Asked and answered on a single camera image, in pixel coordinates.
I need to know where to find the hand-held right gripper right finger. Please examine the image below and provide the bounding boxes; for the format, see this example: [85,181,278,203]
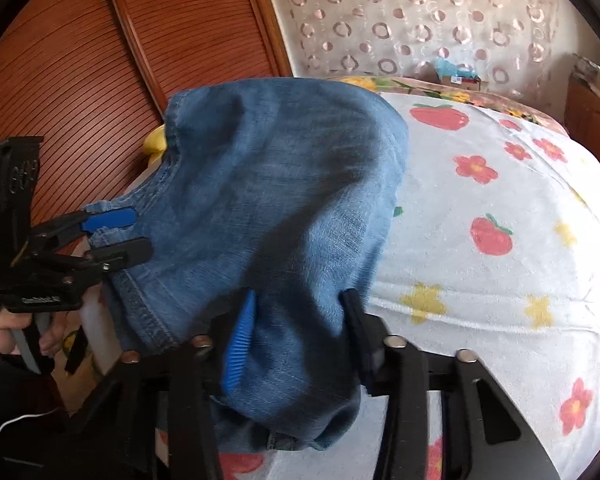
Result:
[340,287,561,480]

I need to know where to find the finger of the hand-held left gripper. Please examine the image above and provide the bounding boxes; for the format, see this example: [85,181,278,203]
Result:
[17,237,153,288]
[30,207,137,255]

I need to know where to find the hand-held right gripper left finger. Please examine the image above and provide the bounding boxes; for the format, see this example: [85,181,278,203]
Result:
[70,287,258,480]

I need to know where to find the blue denim pants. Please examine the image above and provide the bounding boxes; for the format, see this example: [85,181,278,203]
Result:
[85,77,411,453]

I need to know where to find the white strawberry print sheet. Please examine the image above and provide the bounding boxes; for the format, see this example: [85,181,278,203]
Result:
[220,91,600,480]

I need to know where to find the floral blanket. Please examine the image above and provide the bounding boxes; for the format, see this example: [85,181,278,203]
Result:
[330,76,571,136]

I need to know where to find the small cardboard box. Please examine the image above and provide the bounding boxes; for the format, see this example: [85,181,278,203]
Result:
[440,72,488,92]

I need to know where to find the wooden cabinet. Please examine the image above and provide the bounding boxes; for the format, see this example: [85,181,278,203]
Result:
[564,52,600,153]

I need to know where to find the circle pattern sheer curtain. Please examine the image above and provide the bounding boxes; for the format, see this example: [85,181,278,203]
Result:
[257,0,563,96]

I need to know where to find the clutter of small items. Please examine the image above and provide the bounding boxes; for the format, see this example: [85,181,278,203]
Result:
[572,54,600,111]

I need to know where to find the white cable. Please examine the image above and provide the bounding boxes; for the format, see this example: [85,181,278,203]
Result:
[0,409,57,437]

